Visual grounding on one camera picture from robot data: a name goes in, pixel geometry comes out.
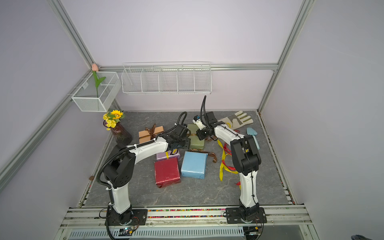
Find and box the green gift box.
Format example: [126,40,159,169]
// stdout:
[188,124,205,150]

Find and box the blue gift box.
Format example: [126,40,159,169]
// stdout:
[181,152,208,179]

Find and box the red gift box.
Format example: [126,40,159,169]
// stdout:
[155,158,181,188]

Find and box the yellow ribbon of red box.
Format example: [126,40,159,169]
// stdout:
[217,122,242,190]

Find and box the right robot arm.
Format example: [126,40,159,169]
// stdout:
[193,112,261,211]

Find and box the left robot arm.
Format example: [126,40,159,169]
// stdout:
[96,124,190,217]

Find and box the yellow ribbon on purple box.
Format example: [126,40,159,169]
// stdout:
[165,149,180,159]

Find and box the purple gift box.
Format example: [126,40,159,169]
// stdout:
[156,150,181,161]

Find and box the orange gift box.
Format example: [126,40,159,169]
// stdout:
[139,125,164,144]

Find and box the white gardening glove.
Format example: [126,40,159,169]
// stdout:
[220,111,254,130]

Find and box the light blue garden trowel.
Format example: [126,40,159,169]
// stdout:
[247,127,260,150]

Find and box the dark glass vase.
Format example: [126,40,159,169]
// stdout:
[103,120,133,147]

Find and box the yellow sunflower bouquet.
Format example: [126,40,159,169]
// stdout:
[103,110,125,131]

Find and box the small white mesh basket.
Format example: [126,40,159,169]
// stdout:
[72,72,122,113]

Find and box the artificial pink tulip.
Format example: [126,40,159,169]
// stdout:
[92,63,106,97]

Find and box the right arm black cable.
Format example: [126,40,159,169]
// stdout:
[201,95,259,205]

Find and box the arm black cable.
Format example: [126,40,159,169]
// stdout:
[201,95,259,205]
[95,111,189,188]

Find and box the long white wire basket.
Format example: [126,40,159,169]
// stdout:
[122,62,213,95]

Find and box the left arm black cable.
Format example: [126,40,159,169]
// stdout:
[95,111,189,188]

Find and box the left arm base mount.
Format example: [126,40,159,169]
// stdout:
[106,205,148,226]

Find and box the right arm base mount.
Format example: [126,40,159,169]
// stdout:
[223,205,267,224]

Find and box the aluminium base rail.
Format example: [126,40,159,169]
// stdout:
[55,205,319,240]

